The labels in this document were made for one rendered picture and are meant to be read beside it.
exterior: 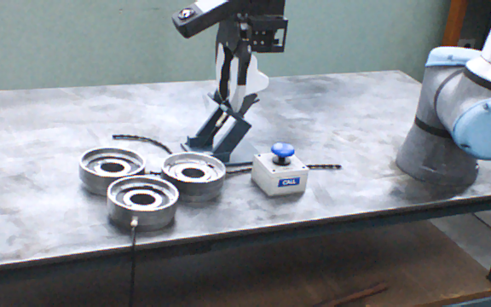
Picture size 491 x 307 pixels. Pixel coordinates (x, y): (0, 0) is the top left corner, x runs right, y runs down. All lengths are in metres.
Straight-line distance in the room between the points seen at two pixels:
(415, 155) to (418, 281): 0.30
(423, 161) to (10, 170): 0.71
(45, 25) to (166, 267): 1.47
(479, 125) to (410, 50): 2.28
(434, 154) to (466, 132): 0.19
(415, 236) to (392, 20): 1.77
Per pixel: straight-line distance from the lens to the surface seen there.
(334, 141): 1.57
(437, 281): 1.68
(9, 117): 1.55
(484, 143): 1.32
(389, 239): 1.78
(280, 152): 1.32
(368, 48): 3.43
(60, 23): 2.87
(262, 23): 1.20
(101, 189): 1.28
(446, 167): 1.47
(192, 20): 1.17
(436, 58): 1.44
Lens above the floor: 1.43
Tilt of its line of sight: 25 degrees down
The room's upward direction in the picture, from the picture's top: 7 degrees clockwise
